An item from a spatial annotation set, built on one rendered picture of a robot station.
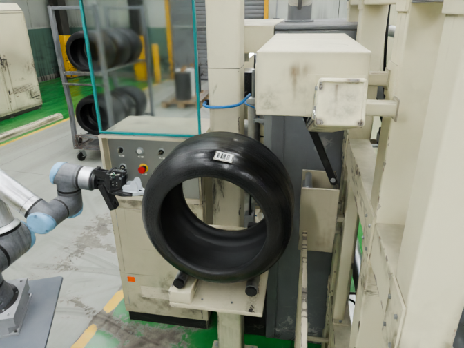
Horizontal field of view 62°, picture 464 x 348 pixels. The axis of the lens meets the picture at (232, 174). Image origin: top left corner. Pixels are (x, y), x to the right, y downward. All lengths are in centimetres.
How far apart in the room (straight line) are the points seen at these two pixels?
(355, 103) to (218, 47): 83
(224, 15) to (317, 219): 88
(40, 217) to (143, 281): 111
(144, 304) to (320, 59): 206
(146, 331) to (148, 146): 121
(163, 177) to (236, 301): 59
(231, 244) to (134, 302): 110
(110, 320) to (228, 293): 132
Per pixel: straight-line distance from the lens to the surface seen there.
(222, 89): 156
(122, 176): 151
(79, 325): 284
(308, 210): 162
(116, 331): 272
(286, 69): 89
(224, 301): 160
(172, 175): 130
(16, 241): 199
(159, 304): 257
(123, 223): 230
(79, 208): 166
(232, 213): 174
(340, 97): 81
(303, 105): 90
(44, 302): 212
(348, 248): 174
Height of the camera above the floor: 187
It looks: 23 degrees down
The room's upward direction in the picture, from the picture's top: 1 degrees counter-clockwise
